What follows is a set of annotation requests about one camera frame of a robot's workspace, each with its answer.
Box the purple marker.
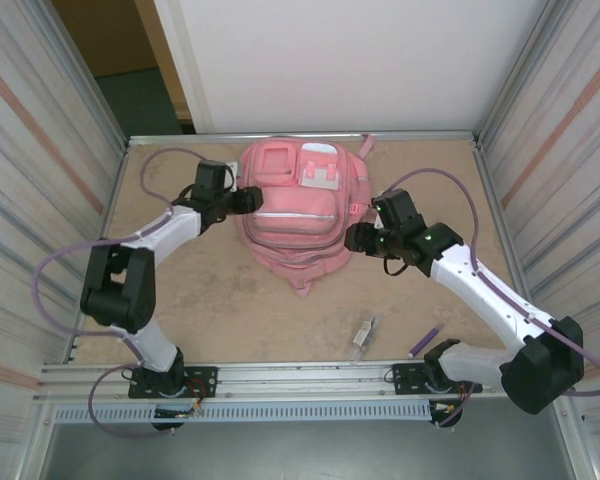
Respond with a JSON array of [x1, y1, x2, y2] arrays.
[[407, 322, 445, 357]]

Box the aluminium side rail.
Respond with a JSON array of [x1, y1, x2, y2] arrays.
[[472, 139, 549, 357], [69, 142, 131, 364]]

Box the clear plastic pen case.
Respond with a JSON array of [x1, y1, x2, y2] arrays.
[[347, 313, 384, 362]]

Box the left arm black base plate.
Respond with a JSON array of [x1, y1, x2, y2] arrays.
[[128, 366, 219, 400]]

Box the aluminium corner post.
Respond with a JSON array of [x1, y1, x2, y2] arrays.
[[27, 0, 131, 151], [477, 0, 554, 149]]

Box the narrow aluminium table rail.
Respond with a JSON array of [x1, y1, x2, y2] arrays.
[[126, 130, 483, 147]]

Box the pink backpack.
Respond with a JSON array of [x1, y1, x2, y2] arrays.
[[236, 132, 381, 300]]

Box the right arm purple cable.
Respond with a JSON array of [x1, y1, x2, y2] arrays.
[[377, 168, 600, 430]]

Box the grey metal panel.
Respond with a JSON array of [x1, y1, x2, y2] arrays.
[[39, 397, 586, 480]]

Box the white door frame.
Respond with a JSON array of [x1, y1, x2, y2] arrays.
[[152, 0, 215, 135]]

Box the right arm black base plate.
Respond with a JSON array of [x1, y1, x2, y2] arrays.
[[390, 362, 483, 396]]

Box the wide aluminium mounting rail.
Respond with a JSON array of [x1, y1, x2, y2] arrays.
[[38, 355, 577, 401]]

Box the grey slotted cable duct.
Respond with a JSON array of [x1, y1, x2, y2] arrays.
[[53, 402, 434, 425]]

